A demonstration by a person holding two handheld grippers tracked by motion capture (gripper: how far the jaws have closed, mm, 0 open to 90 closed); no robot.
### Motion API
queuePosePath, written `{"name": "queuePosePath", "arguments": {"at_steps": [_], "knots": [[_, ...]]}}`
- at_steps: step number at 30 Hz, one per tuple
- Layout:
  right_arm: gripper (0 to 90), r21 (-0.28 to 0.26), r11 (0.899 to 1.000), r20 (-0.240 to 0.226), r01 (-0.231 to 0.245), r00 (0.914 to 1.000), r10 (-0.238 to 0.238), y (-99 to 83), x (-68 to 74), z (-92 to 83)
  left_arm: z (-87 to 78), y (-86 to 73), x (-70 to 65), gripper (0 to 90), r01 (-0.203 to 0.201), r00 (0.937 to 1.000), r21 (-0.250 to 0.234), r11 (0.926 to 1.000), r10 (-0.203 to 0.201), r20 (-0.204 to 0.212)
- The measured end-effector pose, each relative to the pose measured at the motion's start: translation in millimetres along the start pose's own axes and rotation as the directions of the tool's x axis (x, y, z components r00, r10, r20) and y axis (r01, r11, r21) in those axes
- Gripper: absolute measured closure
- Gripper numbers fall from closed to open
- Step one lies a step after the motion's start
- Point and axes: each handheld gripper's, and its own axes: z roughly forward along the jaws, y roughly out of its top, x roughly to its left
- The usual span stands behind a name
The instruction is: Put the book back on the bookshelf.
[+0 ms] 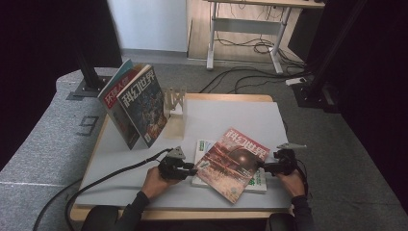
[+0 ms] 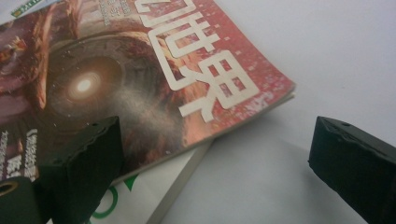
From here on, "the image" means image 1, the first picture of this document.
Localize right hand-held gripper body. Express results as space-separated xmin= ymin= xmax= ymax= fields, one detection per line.
xmin=272 ymin=142 xmax=307 ymax=177

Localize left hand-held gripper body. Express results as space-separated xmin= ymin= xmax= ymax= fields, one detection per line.
xmin=158 ymin=146 xmax=187 ymax=181

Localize red-brown cover magazine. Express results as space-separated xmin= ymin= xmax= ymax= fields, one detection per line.
xmin=193 ymin=127 xmax=271 ymax=205

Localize clear acrylic magazine rack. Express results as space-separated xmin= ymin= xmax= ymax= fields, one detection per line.
xmin=163 ymin=87 xmax=188 ymax=141

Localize dark blue lava-pattern magazine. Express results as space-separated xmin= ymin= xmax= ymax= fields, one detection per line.
xmin=116 ymin=64 xmax=168 ymax=148

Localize grey portrait magazine red banner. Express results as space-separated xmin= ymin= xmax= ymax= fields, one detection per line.
xmin=97 ymin=58 xmax=143 ymax=151

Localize person's left hand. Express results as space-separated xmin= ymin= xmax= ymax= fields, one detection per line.
xmin=140 ymin=167 xmax=181 ymax=200

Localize person's right hand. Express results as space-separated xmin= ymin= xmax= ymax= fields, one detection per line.
xmin=277 ymin=168 xmax=306 ymax=198

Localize person's right leg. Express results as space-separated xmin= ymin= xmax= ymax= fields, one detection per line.
xmin=268 ymin=213 xmax=296 ymax=231

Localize person's leg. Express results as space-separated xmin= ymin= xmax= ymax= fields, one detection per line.
xmin=268 ymin=213 xmax=296 ymax=231
xmin=81 ymin=205 xmax=129 ymax=231

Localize black slanted metal stand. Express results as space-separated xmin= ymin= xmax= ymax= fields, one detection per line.
xmin=290 ymin=0 xmax=370 ymax=114

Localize white power strip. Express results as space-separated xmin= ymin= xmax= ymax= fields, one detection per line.
xmin=285 ymin=76 xmax=307 ymax=87

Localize person's left leg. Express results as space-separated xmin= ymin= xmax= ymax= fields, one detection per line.
xmin=81 ymin=205 xmax=129 ymax=231

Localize black metal stand square base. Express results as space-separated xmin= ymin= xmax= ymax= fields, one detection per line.
xmin=68 ymin=41 xmax=112 ymax=99

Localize black curtain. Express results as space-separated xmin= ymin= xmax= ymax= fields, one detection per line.
xmin=288 ymin=0 xmax=408 ymax=213
xmin=0 ymin=0 xmax=124 ymax=171

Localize white-legged desk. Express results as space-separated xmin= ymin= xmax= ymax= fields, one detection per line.
xmin=205 ymin=0 xmax=326 ymax=75

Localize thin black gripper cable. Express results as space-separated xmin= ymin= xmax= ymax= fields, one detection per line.
xmin=294 ymin=158 xmax=311 ymax=196

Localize thick black gripper cable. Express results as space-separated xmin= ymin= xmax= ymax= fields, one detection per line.
xmin=64 ymin=147 xmax=175 ymax=231

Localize long black floor cables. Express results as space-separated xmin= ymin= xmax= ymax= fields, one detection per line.
xmin=198 ymin=65 xmax=314 ymax=94

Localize tangled black cable bundle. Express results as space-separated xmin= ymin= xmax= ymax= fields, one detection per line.
xmin=213 ymin=32 xmax=306 ymax=70

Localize thin black floor cable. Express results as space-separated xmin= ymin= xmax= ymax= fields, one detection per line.
xmin=33 ymin=179 xmax=83 ymax=231

